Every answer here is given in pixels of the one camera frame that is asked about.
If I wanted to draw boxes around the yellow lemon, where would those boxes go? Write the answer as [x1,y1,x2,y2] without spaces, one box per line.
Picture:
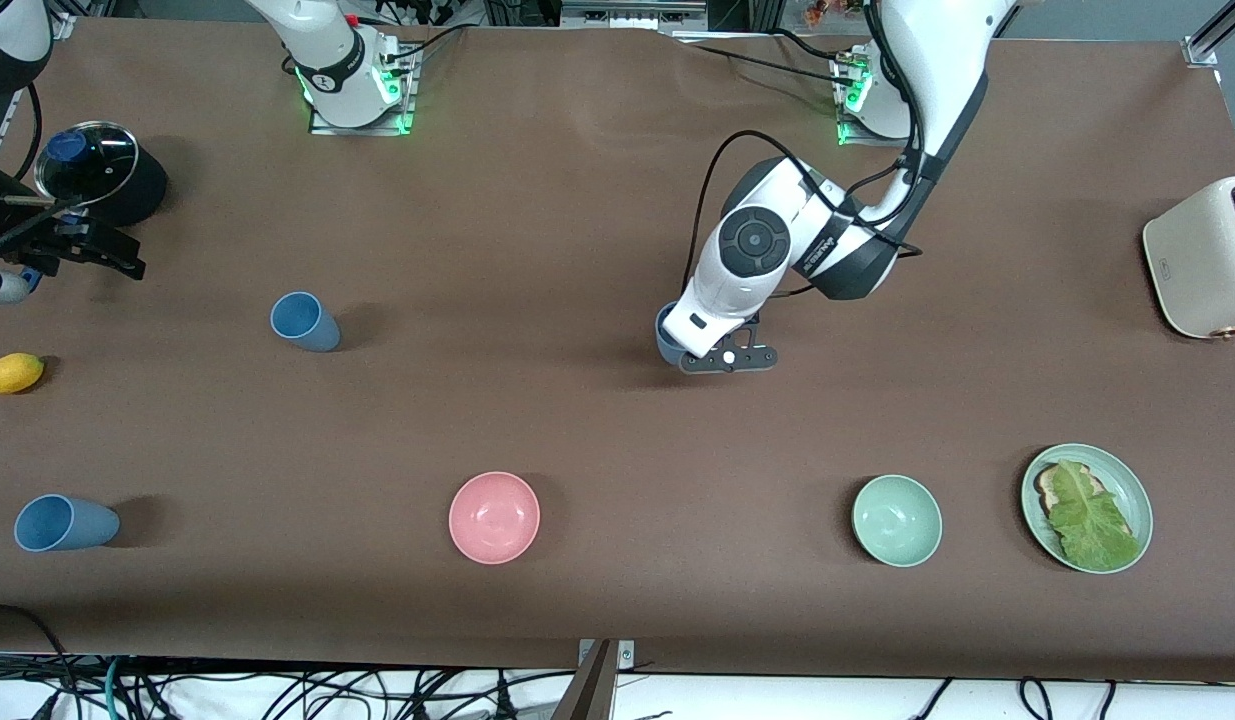
[0,352,46,395]

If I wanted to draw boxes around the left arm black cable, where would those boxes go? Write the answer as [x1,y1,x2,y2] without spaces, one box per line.
[682,130,923,301]

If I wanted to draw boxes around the green lettuce leaf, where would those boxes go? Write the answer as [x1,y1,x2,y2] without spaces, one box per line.
[1047,459,1143,572]

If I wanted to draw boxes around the bread slice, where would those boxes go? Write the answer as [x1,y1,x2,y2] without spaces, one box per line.
[1035,462,1108,521]

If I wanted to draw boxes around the mint green plate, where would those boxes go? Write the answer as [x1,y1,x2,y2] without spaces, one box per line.
[1021,443,1154,575]

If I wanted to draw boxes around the black base cable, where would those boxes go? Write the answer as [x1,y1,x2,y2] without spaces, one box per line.
[382,25,470,66]
[677,36,863,89]

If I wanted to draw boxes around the colourful small objects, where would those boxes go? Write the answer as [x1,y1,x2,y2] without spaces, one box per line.
[803,0,880,27]

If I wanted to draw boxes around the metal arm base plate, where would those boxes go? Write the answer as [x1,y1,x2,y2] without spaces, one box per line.
[835,55,918,149]
[309,40,419,137]

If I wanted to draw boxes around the pink bowl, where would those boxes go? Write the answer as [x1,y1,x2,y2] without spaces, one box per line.
[448,471,541,566]

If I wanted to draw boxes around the mint green bowl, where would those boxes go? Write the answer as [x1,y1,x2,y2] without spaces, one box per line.
[852,474,944,569]

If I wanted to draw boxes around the cream toaster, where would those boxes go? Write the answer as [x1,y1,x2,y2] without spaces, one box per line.
[1142,175,1235,341]

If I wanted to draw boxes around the brown table cover sheet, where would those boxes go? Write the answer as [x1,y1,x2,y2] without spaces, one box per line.
[0,15,1235,683]

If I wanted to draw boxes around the silver table clamp bracket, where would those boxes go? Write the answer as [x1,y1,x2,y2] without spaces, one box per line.
[577,640,636,671]

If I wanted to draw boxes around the blue plastic cup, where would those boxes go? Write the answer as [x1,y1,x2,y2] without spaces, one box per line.
[14,494,121,553]
[656,303,691,367]
[270,291,342,353]

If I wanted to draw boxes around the glass lid with blue knob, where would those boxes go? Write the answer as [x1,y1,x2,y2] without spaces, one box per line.
[34,121,140,208]

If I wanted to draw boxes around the aluminium frame crossbar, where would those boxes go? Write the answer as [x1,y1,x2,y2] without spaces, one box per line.
[560,0,710,33]

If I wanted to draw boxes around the aluminium frame rail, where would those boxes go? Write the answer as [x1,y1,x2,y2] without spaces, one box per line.
[0,8,78,166]
[1182,0,1235,69]

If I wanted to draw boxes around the dark pole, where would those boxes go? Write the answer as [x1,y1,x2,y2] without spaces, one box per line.
[550,640,618,720]

